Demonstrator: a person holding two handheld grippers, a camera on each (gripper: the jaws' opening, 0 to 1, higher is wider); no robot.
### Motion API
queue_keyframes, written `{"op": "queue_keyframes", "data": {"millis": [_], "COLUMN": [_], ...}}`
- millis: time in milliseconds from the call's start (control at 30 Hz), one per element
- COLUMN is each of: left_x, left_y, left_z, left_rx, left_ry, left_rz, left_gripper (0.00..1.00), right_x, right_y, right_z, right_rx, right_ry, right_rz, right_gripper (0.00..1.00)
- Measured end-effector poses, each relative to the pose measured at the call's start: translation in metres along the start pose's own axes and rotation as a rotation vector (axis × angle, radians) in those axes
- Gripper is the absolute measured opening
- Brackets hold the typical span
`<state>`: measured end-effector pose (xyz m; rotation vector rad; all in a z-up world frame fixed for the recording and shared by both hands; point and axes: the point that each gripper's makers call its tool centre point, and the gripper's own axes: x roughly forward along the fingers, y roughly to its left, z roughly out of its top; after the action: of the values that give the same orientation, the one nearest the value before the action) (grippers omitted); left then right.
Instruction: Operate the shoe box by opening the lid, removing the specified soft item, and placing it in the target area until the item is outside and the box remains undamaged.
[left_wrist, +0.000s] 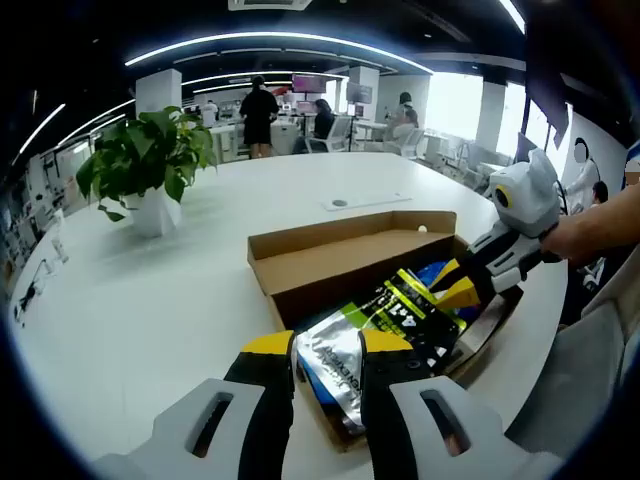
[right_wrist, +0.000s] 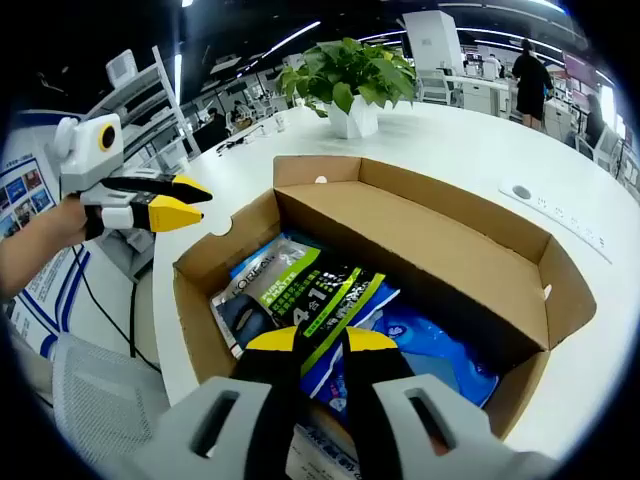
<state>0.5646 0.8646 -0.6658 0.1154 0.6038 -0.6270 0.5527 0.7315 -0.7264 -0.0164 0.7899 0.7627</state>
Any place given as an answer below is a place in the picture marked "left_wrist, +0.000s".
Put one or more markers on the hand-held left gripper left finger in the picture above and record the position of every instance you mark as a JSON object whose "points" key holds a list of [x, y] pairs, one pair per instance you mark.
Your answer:
{"points": [[245, 415]]}

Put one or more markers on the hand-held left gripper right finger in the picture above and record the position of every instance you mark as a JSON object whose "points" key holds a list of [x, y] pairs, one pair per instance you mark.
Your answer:
{"points": [[400, 425]]}

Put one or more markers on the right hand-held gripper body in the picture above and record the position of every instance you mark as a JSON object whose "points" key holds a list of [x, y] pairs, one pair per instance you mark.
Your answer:
{"points": [[530, 200]]}

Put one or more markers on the blue wipes pack soft item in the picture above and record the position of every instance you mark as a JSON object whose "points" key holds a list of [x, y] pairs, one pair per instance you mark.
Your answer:
{"points": [[327, 392]]}

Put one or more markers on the small white carton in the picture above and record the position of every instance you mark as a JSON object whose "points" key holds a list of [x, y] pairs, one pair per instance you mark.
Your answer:
{"points": [[472, 345]]}

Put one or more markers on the silver foil packet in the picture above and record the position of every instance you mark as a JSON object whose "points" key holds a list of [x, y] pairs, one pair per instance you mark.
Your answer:
{"points": [[325, 350]]}

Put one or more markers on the black yellow packet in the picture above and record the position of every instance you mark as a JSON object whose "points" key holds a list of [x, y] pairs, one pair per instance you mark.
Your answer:
{"points": [[400, 310]]}

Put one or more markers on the brown cardboard shoe box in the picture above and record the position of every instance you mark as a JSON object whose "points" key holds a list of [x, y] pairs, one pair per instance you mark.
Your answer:
{"points": [[325, 260]]}

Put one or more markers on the person's right hand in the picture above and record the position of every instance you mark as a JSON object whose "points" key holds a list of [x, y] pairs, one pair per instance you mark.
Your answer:
{"points": [[575, 242]]}

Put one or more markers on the dark printed cloth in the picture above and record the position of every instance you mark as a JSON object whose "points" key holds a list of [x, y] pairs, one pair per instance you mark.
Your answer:
{"points": [[585, 290]]}

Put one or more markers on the white office chair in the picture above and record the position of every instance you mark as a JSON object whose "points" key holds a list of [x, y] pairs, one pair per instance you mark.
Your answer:
{"points": [[337, 132]]}

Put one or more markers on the dark screen monitor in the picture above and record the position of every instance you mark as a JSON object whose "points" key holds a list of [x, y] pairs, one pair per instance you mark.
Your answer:
{"points": [[360, 92]]}

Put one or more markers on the purple screen monitor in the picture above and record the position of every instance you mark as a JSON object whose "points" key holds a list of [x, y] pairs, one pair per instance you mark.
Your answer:
{"points": [[309, 83]]}

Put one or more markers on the small white bottle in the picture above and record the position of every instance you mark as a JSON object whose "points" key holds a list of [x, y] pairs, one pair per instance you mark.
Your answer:
{"points": [[59, 247]]}

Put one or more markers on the green plant in white pot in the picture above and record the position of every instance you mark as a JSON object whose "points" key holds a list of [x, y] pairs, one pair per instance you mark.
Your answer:
{"points": [[145, 145]]}

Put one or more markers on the long curved ceiling light strip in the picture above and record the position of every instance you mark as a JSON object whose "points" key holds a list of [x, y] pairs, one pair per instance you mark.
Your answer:
{"points": [[275, 37]]}

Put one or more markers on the ceiling air conditioner vent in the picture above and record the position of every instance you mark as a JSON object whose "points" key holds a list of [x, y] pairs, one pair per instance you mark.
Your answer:
{"points": [[270, 4]]}

